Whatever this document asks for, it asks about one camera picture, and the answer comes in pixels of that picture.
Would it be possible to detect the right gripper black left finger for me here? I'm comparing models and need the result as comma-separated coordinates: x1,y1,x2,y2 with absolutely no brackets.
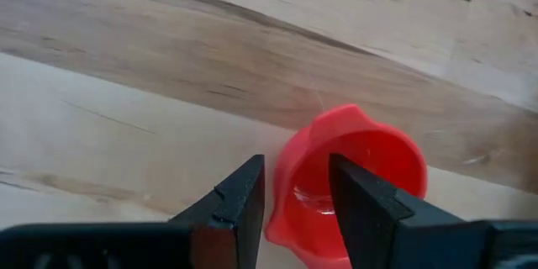
0,154,266,269

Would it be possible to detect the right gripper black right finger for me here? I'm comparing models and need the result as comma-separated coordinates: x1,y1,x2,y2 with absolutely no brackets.
330,153,538,269

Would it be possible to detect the red measuring cup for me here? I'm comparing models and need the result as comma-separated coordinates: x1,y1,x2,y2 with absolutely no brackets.
264,103,429,269

